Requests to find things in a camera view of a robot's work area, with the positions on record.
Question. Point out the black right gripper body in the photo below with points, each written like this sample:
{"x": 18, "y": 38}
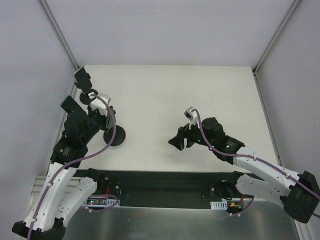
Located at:
{"x": 188, "y": 137}

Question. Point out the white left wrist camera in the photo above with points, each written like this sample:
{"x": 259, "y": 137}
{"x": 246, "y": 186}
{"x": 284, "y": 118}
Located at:
{"x": 97, "y": 104}

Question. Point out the white slotted cable duct left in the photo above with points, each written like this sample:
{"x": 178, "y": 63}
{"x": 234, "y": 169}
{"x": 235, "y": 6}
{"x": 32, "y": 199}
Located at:
{"x": 100, "y": 202}

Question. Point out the black phone silver edge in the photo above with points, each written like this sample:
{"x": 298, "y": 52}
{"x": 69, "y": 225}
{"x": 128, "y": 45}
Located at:
{"x": 83, "y": 80}

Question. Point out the white slotted cable duct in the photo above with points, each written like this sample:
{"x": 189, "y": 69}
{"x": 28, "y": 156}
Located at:
{"x": 100, "y": 202}
{"x": 219, "y": 205}

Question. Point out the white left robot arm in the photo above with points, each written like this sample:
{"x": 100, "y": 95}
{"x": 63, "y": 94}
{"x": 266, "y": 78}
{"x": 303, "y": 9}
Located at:
{"x": 49, "y": 216}

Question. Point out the aluminium frame post left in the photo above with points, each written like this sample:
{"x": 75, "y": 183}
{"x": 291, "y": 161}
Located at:
{"x": 58, "y": 33}

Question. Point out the black phone teal edge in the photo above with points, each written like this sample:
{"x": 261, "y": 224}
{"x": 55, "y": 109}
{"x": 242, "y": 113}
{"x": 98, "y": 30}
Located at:
{"x": 69, "y": 105}

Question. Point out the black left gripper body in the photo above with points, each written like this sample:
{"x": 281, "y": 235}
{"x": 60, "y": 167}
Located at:
{"x": 93, "y": 110}

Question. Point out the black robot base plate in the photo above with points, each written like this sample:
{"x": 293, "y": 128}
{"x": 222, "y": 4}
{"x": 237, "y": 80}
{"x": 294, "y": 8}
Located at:
{"x": 160, "y": 189}

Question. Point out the black round-base phone stand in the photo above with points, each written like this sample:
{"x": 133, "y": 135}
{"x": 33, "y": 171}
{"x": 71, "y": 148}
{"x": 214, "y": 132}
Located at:
{"x": 84, "y": 98}

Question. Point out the aluminium frame post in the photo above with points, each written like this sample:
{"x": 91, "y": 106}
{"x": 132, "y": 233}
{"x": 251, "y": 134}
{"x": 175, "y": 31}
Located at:
{"x": 58, "y": 33}
{"x": 293, "y": 7}

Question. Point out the white slotted cable duct right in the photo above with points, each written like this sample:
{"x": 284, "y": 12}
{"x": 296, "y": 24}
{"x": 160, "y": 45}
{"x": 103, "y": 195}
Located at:
{"x": 219, "y": 205}

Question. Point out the aluminium frame post right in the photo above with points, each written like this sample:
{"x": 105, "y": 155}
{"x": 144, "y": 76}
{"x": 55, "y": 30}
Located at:
{"x": 293, "y": 7}

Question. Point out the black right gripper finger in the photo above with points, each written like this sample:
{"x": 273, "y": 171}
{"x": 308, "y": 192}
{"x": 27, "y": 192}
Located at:
{"x": 181, "y": 133}
{"x": 178, "y": 142}

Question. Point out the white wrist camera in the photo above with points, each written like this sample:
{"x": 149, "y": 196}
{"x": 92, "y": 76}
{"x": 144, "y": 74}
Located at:
{"x": 192, "y": 116}
{"x": 97, "y": 104}

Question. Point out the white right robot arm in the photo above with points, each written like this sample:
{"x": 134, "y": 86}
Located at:
{"x": 297, "y": 193}

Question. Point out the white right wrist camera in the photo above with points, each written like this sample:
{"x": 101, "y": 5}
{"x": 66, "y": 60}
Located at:
{"x": 192, "y": 116}

